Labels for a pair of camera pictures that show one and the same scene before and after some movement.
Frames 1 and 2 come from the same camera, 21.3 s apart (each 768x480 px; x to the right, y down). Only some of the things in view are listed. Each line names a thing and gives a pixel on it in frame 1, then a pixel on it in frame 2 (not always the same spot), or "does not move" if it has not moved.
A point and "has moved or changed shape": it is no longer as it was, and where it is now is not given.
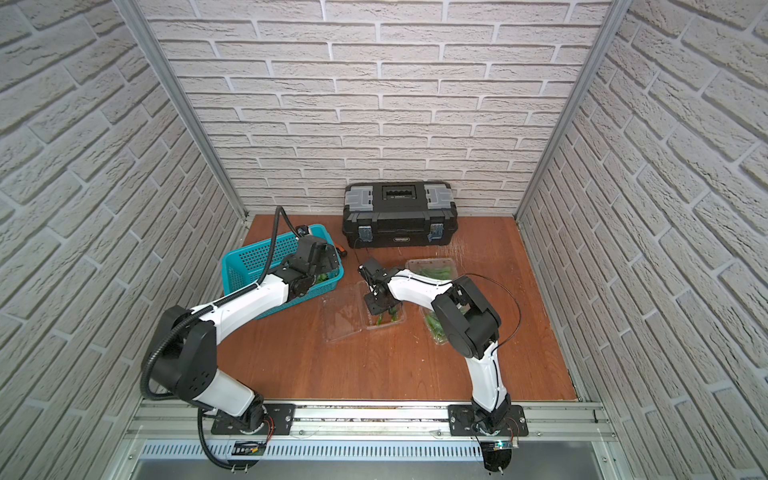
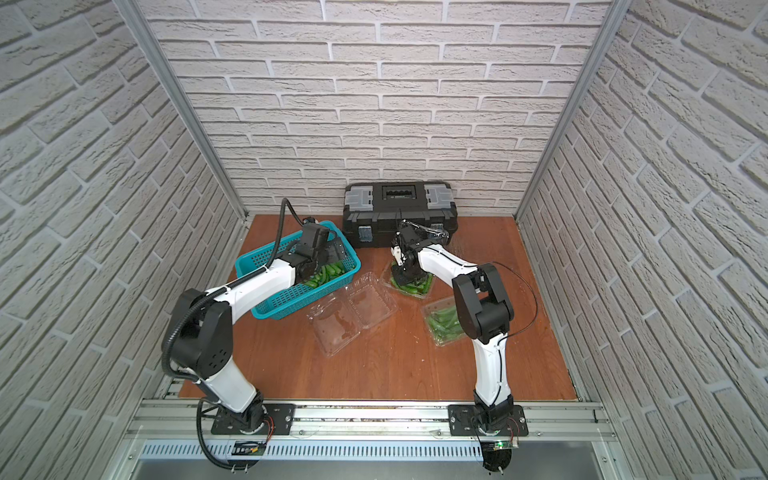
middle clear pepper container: (434, 326) does not move
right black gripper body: (375, 305) to (404, 275)
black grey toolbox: (386, 214) does not move
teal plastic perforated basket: (249, 266) has moved or changed shape
